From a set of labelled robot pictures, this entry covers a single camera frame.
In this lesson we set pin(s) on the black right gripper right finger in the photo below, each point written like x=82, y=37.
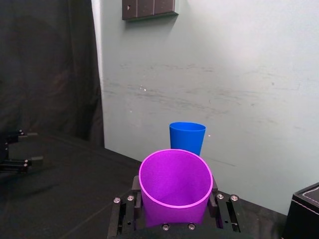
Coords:
x=225, y=211

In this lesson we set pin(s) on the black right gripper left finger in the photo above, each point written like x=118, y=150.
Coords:
x=124, y=211

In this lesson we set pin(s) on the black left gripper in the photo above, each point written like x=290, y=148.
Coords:
x=17, y=149

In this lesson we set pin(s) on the purple plastic cup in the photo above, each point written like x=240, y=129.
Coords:
x=172, y=179

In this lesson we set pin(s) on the black box with white stitching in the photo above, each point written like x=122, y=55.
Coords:
x=305, y=214

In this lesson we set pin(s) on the blue plastic cup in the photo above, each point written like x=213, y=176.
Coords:
x=187, y=139

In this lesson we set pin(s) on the black hanging curtain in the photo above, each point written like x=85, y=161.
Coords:
x=47, y=69

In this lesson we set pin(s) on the dark wall switch panel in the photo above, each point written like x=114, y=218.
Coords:
x=147, y=8

